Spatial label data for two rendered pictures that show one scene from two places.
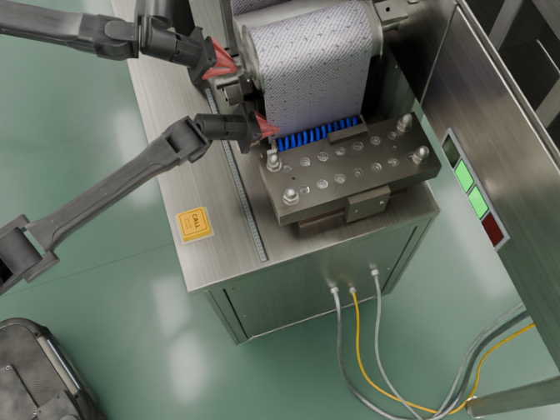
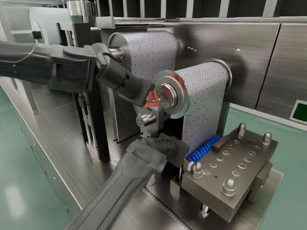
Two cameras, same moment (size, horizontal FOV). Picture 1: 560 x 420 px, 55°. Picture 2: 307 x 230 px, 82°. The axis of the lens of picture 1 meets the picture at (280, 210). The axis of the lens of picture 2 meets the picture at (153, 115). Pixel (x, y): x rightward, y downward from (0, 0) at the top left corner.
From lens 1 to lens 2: 0.84 m
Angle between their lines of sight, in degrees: 42
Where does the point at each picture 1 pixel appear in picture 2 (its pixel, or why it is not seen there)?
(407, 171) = (268, 149)
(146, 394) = not seen: outside the picture
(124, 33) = (83, 53)
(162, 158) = (139, 171)
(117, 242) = not seen: outside the picture
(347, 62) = (218, 88)
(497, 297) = not seen: outside the picture
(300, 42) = (198, 73)
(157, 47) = (113, 67)
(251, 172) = (168, 197)
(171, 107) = (91, 177)
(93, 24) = (50, 48)
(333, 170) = (233, 163)
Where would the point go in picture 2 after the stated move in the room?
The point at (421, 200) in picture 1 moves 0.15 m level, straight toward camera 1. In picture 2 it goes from (271, 173) to (295, 207)
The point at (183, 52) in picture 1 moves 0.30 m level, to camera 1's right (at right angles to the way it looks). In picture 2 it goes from (131, 77) to (221, 63)
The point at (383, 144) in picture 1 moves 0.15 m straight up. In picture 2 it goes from (242, 142) to (252, 107)
